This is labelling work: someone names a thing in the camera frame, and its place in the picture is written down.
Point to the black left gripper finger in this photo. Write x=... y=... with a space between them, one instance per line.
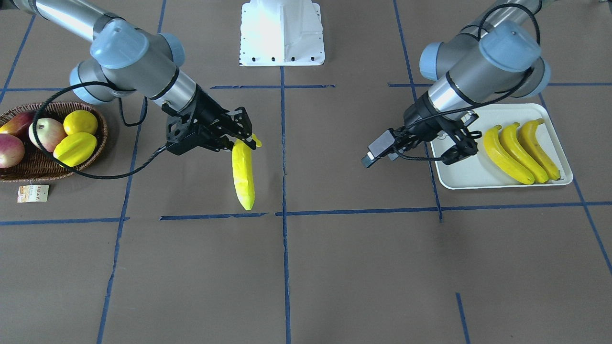
x=380 y=148

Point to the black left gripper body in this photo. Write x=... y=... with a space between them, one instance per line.
x=422 y=118

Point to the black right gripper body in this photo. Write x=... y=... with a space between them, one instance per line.
x=209 y=112

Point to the yellow banana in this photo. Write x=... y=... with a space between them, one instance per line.
x=509 y=140
x=527 y=137
x=502 y=159
x=242 y=174

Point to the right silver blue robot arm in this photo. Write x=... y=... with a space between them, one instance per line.
x=125 y=59

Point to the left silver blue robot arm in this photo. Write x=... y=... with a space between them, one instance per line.
x=496 y=56

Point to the brown wicker basket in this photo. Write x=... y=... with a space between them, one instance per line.
x=36 y=167

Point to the white rectangular tray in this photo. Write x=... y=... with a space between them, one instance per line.
x=479 y=172

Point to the yellow starfruit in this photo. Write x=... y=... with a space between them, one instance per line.
x=76 y=148

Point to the pale green red apple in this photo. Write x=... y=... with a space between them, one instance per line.
x=50 y=133

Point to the paper price tag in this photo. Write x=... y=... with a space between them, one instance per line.
x=33 y=193

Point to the pink red apple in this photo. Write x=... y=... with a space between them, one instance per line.
x=12 y=150

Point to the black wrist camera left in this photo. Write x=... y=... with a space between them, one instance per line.
x=464 y=140

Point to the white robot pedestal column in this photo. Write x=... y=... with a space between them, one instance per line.
x=281 y=33

